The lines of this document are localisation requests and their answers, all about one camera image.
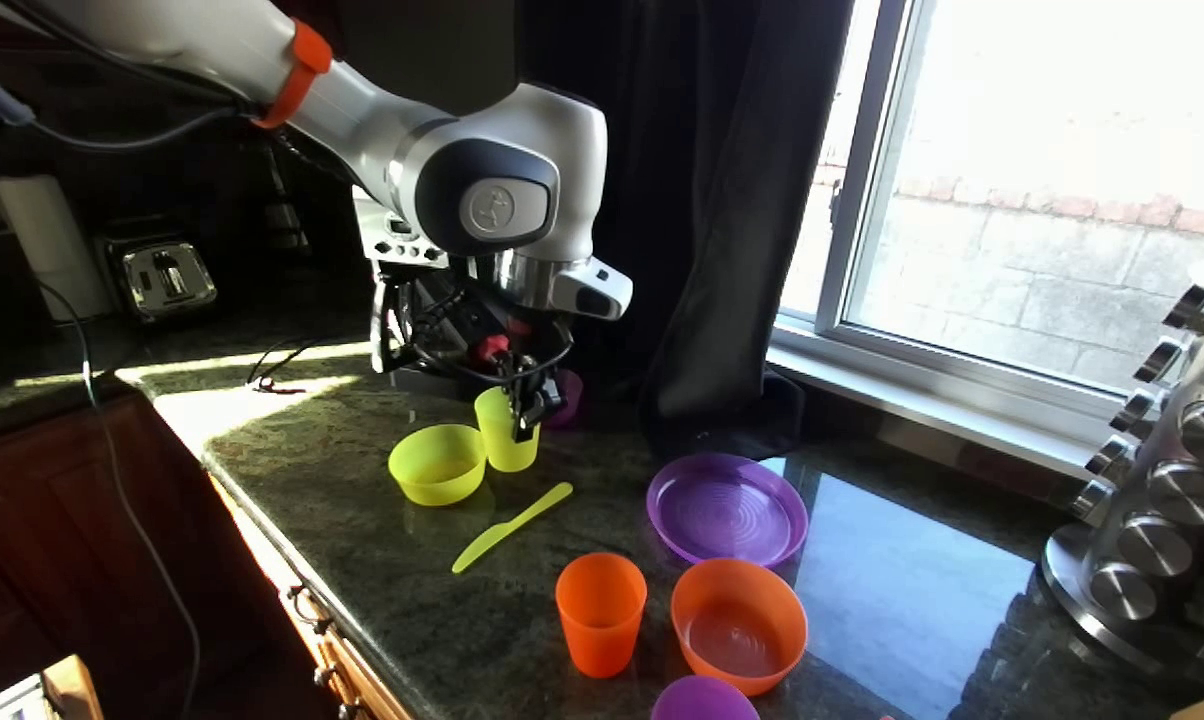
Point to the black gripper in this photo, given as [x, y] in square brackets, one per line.
[487, 335]

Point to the yellow plastic cup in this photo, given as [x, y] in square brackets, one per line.
[503, 441]

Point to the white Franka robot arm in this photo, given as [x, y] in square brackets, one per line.
[495, 172]

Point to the yellow plastic bowl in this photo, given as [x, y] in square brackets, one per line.
[438, 469]

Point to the orange plastic cup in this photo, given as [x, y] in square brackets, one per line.
[603, 612]

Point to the orange plastic bowl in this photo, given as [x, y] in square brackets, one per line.
[742, 627]

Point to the purple plastic cup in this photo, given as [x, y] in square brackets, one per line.
[703, 701]

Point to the purple plastic plate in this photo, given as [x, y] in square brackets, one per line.
[727, 511]

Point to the dark curtain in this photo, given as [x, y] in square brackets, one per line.
[705, 202]

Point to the wooden kitchen cabinet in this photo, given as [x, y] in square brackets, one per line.
[80, 560]

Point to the metal wall outlet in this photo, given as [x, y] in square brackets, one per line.
[160, 276]

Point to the window with white frame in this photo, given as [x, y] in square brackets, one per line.
[1024, 202]

